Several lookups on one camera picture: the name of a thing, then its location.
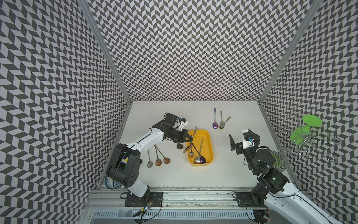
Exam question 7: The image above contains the ornate silver gold spoon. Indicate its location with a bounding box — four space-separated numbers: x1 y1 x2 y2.
183 127 198 158

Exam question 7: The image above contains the yellow plastic storage box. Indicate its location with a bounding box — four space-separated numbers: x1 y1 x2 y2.
187 129 214 167

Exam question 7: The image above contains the plain silver spoon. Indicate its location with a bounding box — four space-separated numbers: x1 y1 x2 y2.
194 146 204 164

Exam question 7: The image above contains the purple iridescent spoon dark handle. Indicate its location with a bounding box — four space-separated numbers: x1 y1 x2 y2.
192 143 207 164

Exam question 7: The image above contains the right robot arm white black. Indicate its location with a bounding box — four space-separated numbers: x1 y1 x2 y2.
229 129 339 224

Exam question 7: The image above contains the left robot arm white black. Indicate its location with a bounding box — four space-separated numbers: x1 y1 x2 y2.
106 113 193 199

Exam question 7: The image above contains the bronze spoon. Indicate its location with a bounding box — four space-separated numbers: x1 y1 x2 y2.
154 145 162 166

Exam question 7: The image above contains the small silver teaspoon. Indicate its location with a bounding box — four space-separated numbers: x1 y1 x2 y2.
147 151 153 168

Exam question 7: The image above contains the blue patterned plate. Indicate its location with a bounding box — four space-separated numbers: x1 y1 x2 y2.
104 176 123 189

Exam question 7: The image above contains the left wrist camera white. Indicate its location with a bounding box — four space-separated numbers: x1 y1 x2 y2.
175 118 188 131

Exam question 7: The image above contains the silver ornate handle spoon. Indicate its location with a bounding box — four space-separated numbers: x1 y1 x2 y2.
219 111 225 129

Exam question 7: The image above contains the rainbow handle purple spoon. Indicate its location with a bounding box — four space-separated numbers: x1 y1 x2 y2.
212 108 218 129

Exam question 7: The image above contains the copper spoon long handle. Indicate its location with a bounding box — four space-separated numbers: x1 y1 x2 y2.
155 146 170 164

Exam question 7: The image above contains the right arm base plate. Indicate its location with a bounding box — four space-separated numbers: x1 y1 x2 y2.
233 192 265 208

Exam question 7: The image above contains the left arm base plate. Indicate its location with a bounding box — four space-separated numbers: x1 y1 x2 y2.
125 191 164 207

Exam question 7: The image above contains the aluminium front rail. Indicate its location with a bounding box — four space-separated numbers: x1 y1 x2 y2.
83 187 267 210

